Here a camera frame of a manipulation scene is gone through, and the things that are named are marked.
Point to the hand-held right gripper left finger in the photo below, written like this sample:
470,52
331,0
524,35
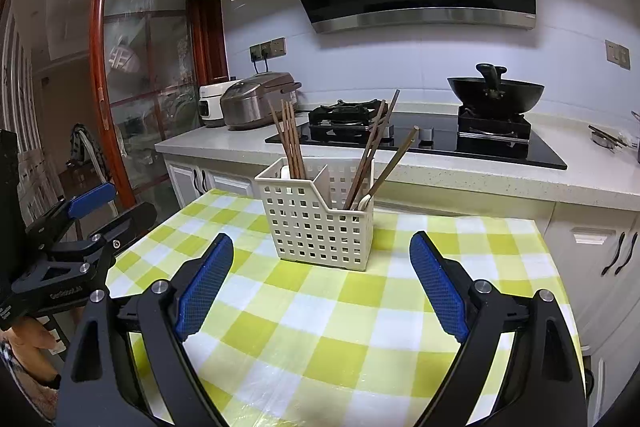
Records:
205,287

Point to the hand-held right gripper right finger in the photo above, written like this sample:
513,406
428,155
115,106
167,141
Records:
440,287

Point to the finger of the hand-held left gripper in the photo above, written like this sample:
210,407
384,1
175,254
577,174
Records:
92,199
127,222

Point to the white plastic utensil basket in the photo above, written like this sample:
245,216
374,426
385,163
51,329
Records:
315,222

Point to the person's left hand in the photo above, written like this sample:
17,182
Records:
35,347

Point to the white chair with clothes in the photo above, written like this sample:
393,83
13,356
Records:
85,157

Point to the green checked tablecloth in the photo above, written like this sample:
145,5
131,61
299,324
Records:
325,332

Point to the black glass gas cooktop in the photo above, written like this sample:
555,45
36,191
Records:
440,152

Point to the white kitchen appliance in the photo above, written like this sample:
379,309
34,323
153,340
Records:
210,104

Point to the red wooden glass door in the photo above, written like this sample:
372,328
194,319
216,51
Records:
145,57

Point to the white lower kitchen cabinets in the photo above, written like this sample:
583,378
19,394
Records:
595,247

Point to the black burner grate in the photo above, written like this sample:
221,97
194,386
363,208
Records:
495,124
340,114

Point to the silver brown rice cooker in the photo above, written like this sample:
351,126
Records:
255,102

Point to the white stone countertop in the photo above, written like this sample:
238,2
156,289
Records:
590,177

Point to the black wok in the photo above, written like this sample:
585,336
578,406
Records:
500,94

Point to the gold wall outlet panel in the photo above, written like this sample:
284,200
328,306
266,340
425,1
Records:
618,54
268,48

